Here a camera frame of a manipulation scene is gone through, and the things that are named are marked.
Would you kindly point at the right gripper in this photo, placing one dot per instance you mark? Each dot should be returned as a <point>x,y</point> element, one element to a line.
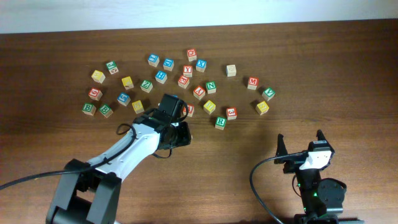
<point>292,164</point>

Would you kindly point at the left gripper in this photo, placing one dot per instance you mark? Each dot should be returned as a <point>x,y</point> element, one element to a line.
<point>185,138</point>

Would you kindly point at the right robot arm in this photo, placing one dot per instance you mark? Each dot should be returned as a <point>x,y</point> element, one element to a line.
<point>322,199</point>

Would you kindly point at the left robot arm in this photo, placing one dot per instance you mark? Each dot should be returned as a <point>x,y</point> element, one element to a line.
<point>88,192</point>

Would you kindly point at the red A block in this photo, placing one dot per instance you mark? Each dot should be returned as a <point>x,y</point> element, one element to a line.
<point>188,110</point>

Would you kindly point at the yellow S block left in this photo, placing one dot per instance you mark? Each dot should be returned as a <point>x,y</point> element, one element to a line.
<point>138,106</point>

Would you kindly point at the yellow s block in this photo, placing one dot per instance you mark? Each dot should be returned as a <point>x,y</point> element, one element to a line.
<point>138,106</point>
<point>262,108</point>

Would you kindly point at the green Z block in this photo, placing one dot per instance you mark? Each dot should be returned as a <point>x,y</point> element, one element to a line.
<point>146,86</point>

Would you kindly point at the blue H block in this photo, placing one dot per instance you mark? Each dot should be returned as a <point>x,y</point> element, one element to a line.
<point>161,77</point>

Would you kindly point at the red E block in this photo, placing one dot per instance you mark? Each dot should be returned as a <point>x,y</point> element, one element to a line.
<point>183,82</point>

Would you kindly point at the red Y block tilted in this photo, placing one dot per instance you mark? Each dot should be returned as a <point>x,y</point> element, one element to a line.
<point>199,92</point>

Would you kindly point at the blue 5 block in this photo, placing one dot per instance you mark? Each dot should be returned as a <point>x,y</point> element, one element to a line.
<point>124,99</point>

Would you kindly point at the yellow block centre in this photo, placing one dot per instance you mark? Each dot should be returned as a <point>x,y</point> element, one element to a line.
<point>209,107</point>

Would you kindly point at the yellow S block right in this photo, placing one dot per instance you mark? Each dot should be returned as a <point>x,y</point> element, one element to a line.
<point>262,108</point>

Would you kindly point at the yellow block upper left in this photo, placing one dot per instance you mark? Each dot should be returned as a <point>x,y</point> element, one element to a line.
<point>127,82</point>

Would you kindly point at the green R block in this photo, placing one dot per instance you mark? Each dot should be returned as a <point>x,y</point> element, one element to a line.
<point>220,123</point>

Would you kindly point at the blue D block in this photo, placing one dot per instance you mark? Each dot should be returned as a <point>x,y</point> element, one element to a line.
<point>168,64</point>

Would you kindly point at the green N block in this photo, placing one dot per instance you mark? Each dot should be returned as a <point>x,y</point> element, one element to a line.
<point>211,87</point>

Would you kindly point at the green V block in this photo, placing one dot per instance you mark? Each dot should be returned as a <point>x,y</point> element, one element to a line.
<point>268,94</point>

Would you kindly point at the green B block right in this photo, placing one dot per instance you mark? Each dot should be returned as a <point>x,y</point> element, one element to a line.
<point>106,110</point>

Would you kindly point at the green b block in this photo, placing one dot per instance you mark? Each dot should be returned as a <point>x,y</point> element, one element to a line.
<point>89,109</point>
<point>106,110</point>

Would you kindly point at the blue block top left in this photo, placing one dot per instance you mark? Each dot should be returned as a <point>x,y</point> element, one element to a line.
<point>153,60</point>

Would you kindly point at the blue X block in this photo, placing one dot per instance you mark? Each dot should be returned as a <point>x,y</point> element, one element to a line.
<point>201,65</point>

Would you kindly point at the red 3 block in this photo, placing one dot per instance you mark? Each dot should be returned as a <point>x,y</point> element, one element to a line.
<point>231,113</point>

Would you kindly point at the red C block top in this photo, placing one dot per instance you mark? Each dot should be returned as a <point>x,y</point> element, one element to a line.
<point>191,54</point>

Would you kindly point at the red 9 block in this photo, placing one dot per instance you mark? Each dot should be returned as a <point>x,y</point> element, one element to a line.
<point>95,94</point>

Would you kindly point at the green J block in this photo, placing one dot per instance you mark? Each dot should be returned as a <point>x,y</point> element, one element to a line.
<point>112,67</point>

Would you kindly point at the green B block left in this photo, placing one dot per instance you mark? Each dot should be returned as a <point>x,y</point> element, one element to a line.
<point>89,109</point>

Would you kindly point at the red M block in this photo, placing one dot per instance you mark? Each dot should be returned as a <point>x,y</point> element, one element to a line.
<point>253,83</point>

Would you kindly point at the yellow block far left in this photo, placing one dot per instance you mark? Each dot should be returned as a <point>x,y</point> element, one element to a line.
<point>98,76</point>

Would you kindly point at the plain wooden block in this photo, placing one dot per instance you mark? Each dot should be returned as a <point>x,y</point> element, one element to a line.
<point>231,70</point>

